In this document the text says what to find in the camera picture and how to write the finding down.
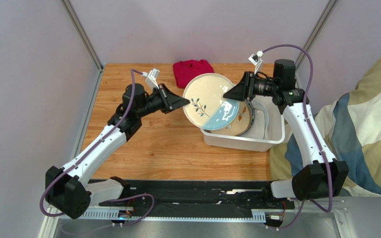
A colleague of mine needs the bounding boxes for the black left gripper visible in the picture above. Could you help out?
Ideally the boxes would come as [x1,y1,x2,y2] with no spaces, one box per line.
[136,84,190,119]

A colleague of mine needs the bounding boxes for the round wooden board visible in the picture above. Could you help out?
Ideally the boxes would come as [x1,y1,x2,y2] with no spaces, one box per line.
[209,101,250,136]

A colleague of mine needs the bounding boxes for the light blue plate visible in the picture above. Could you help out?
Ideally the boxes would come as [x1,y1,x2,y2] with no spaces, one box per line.
[183,73,240,130]

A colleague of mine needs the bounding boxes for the white rectangular plate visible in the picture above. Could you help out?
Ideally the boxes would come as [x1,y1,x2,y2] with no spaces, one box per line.
[243,100,269,139]

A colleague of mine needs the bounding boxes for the white plastic bin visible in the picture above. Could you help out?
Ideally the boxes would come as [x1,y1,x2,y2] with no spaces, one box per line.
[200,96,285,152]

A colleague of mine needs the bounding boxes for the white plate with red flowers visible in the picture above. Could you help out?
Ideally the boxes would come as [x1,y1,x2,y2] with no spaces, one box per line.
[245,100,255,130]

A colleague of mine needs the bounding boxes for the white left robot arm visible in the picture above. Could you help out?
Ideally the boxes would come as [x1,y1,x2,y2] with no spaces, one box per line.
[40,83,190,219]

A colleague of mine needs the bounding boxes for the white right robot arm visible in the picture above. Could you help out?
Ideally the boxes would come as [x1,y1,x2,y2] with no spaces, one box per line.
[223,59,349,201]

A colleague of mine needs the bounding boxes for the red folded cloth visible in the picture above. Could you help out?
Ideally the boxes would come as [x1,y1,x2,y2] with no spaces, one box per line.
[172,59,214,89]

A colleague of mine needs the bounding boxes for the patterned quilt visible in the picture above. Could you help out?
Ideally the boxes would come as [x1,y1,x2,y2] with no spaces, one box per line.
[269,36,381,197]

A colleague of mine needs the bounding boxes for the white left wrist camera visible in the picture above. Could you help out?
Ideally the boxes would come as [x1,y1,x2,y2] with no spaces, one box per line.
[141,68,160,89]

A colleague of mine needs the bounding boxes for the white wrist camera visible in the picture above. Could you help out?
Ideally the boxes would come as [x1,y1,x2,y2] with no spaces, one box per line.
[141,68,160,89]
[248,51,264,74]

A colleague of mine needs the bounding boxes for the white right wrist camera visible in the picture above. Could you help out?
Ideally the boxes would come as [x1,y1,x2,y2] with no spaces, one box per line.
[248,51,264,74]

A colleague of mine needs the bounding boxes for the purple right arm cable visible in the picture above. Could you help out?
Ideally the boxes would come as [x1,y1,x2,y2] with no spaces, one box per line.
[262,44,334,230]

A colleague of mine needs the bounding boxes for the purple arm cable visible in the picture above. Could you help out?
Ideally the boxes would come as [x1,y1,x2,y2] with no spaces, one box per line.
[39,68,155,227]
[262,44,334,230]

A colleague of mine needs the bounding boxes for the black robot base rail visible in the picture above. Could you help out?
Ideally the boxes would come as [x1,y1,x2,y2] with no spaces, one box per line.
[88,179,295,220]

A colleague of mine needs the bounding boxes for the aluminium frame post left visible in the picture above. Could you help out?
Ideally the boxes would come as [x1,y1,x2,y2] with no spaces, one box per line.
[60,0,104,72]

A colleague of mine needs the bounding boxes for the aluminium frame post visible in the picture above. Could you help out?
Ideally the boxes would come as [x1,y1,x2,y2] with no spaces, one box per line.
[302,0,339,53]
[60,0,104,72]

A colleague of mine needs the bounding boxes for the aluminium frame post right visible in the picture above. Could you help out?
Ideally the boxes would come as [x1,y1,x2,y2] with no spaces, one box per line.
[302,0,339,53]

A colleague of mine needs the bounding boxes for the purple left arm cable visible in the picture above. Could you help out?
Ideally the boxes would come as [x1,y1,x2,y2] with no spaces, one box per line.
[39,68,155,227]

